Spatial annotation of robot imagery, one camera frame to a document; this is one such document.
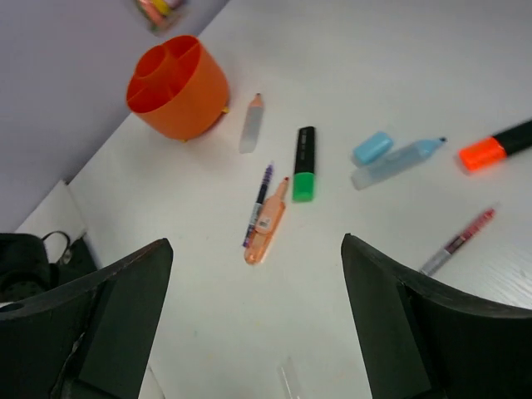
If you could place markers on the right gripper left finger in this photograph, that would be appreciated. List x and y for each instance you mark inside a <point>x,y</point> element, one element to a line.
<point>70,334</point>

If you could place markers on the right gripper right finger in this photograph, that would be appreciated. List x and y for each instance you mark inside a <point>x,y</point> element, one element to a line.
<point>420,338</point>

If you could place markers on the light blue highlighter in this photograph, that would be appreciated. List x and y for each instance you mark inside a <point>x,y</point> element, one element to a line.
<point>396,162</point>

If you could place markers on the black green-capped highlighter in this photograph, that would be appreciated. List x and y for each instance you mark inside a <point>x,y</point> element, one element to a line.
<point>304,165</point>

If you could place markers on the black orange-capped highlighter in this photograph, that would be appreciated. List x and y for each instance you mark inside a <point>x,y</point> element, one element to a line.
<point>496,148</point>

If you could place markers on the light blue highlighter cap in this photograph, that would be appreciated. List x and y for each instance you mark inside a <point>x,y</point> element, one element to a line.
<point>372,148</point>

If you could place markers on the red gel pen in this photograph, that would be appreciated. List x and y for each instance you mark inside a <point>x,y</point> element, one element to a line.
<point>434,263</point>

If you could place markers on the purple gel pen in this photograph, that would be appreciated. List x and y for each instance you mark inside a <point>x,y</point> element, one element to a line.
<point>258,203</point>

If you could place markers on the orange pen holder cup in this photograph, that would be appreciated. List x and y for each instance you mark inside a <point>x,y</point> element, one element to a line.
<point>178,89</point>

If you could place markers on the clear jar of erasers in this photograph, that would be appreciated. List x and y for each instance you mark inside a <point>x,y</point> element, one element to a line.
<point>159,16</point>

